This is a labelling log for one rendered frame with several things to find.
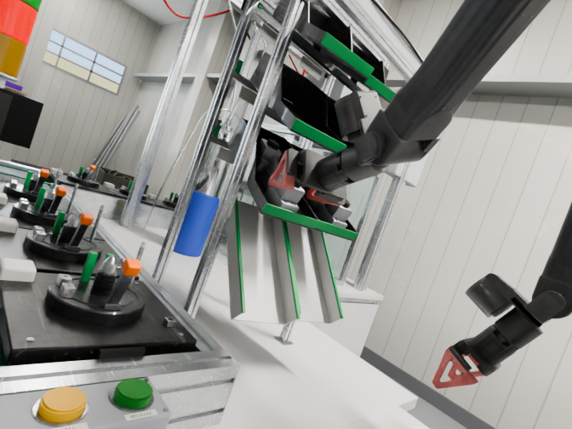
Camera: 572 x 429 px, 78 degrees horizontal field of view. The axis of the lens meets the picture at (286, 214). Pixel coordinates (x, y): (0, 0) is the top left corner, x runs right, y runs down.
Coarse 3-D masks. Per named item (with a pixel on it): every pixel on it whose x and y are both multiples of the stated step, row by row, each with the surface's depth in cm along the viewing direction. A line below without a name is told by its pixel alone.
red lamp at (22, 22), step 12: (0, 0) 46; (12, 0) 47; (0, 12) 47; (12, 12) 47; (24, 12) 48; (36, 12) 50; (0, 24) 47; (12, 24) 47; (24, 24) 48; (12, 36) 48; (24, 36) 49
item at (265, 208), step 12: (240, 132) 80; (264, 132) 85; (228, 144) 84; (288, 144) 87; (252, 156) 72; (252, 168) 71; (300, 168) 80; (252, 180) 70; (252, 192) 68; (264, 192) 72; (264, 204) 64; (300, 204) 76; (276, 216) 66; (288, 216) 67; (300, 216) 68; (312, 216) 72; (312, 228) 71
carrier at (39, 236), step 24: (0, 216) 74; (72, 216) 73; (0, 240) 67; (24, 240) 71; (48, 240) 70; (96, 240) 88; (48, 264) 64; (72, 264) 68; (96, 264) 72; (120, 264) 77
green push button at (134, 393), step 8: (120, 384) 39; (128, 384) 39; (136, 384) 40; (144, 384) 40; (120, 392) 38; (128, 392) 38; (136, 392) 39; (144, 392) 39; (152, 392) 40; (120, 400) 37; (128, 400) 37; (136, 400) 38; (144, 400) 38; (136, 408) 38
